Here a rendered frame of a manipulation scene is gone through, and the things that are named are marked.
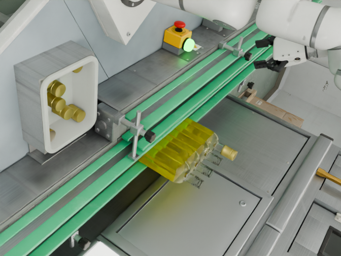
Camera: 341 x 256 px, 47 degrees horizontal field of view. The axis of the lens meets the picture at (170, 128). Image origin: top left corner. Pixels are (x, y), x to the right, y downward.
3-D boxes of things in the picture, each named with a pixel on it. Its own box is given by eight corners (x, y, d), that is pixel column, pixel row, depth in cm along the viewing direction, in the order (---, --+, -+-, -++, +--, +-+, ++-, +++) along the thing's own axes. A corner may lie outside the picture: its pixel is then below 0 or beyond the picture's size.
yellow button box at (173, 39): (161, 47, 137) (178, 56, 134) (163, 28, 132) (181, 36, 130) (171, 41, 142) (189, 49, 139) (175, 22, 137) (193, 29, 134)
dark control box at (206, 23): (200, 24, 156) (218, 32, 153) (204, 5, 151) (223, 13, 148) (210, 19, 161) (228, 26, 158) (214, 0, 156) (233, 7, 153)
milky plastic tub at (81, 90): (24, 141, 99) (47, 158, 96) (13, 65, 84) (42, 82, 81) (73, 110, 111) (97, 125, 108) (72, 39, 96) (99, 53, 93)
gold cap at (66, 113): (51, 103, 98) (63, 112, 97) (62, 98, 101) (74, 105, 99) (52, 115, 101) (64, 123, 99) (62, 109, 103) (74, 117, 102)
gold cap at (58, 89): (41, 79, 91) (55, 87, 90) (53, 73, 94) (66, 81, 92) (42, 92, 94) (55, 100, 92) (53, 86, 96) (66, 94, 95)
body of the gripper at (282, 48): (311, 66, 122) (275, 71, 127) (311, 43, 128) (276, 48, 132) (309, 50, 117) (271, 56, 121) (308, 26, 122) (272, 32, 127)
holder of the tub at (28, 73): (25, 155, 103) (45, 169, 100) (13, 65, 85) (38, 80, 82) (72, 124, 114) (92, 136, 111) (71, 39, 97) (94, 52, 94)
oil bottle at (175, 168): (124, 153, 121) (180, 188, 114) (125, 139, 118) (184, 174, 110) (135, 144, 125) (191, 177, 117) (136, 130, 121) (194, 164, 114)
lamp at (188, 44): (180, 51, 134) (188, 55, 133) (182, 39, 132) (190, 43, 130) (188, 47, 137) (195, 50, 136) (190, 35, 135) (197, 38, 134)
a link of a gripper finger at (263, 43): (276, 45, 130) (257, 49, 133) (277, 38, 132) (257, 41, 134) (275, 38, 127) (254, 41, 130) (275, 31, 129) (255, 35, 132)
